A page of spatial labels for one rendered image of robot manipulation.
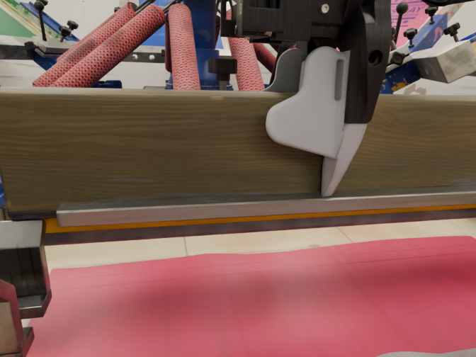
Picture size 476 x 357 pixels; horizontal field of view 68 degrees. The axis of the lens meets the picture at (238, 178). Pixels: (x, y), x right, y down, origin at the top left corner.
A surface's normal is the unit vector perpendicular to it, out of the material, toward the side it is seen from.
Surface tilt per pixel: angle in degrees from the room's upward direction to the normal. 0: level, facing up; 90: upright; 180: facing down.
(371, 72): 100
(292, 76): 96
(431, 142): 90
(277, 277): 0
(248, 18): 90
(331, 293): 0
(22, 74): 90
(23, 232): 45
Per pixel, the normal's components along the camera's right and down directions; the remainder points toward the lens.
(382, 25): 0.21, 0.04
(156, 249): 0.04, -0.95
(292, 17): 0.21, 0.32
